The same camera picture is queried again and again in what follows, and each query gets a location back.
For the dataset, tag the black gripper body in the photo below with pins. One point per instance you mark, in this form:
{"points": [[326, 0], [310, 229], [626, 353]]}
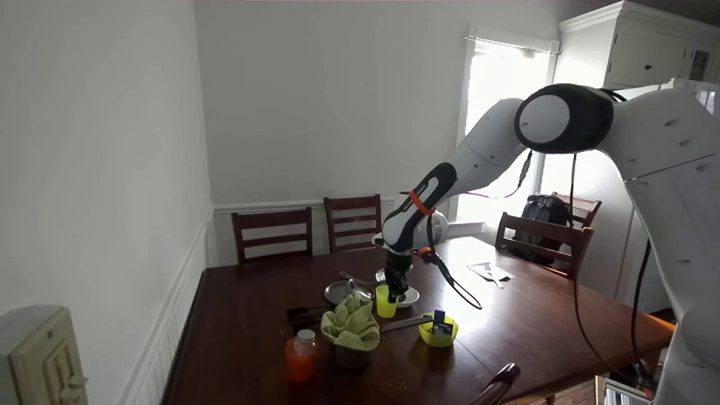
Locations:
{"points": [[400, 270]]}

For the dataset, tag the green object table edge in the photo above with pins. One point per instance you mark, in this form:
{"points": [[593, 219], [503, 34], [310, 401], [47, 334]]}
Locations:
{"points": [[384, 306]]}

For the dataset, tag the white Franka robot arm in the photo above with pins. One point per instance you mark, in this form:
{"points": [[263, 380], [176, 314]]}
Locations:
{"points": [[677, 149]]}

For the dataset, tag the white plate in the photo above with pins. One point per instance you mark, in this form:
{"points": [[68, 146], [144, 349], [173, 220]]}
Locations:
{"points": [[412, 300]]}

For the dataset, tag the blue and white bowl contents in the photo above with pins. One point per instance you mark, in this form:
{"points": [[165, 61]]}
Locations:
{"points": [[440, 320]]}

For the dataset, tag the silver metal bowl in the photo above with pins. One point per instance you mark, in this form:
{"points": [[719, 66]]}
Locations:
{"points": [[340, 292]]}

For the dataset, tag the pale yellow cloth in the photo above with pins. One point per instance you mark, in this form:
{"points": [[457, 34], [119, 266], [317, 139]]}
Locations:
{"points": [[351, 326]]}

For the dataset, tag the yellow-green bowl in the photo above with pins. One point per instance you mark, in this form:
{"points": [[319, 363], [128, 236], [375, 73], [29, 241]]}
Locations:
{"points": [[440, 337]]}

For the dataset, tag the orange bottle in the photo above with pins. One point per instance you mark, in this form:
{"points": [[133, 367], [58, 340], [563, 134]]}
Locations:
{"points": [[301, 363]]}

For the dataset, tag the black bag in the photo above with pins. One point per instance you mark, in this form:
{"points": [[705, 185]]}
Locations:
{"points": [[543, 210]]}

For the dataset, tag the bright window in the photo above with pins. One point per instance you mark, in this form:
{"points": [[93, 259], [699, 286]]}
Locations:
{"points": [[503, 74]]}

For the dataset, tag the white cabinet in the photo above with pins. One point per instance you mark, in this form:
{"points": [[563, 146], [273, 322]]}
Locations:
{"points": [[645, 45]]}

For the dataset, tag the beige wall switch plate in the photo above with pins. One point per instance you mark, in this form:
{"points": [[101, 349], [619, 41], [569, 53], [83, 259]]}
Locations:
{"points": [[36, 360]]}

